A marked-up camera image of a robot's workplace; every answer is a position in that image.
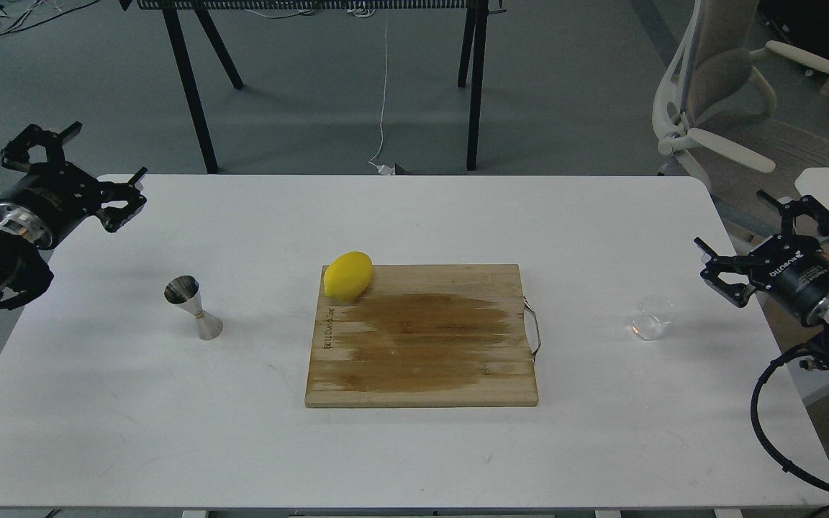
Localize black metal frame table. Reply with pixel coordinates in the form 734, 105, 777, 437
119, 1, 504, 174

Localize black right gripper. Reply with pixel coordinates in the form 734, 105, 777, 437
694, 190, 829, 328

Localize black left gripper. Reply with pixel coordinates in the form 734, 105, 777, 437
0, 122, 148, 250

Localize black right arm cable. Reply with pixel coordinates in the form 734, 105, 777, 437
749, 344, 829, 504

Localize wooden cutting board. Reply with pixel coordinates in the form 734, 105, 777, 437
304, 263, 539, 409

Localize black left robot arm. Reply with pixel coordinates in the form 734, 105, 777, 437
0, 122, 147, 309

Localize small clear glass cup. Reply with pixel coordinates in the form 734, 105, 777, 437
630, 296, 676, 341

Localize yellow lemon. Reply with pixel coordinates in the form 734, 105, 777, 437
323, 250, 373, 302

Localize steel double jigger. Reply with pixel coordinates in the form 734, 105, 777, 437
163, 276, 224, 341

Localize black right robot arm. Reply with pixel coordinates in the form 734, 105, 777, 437
694, 190, 829, 372

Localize white power cable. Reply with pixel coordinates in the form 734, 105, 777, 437
368, 10, 397, 176

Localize white office chair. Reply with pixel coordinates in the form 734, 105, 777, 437
651, 1, 829, 253

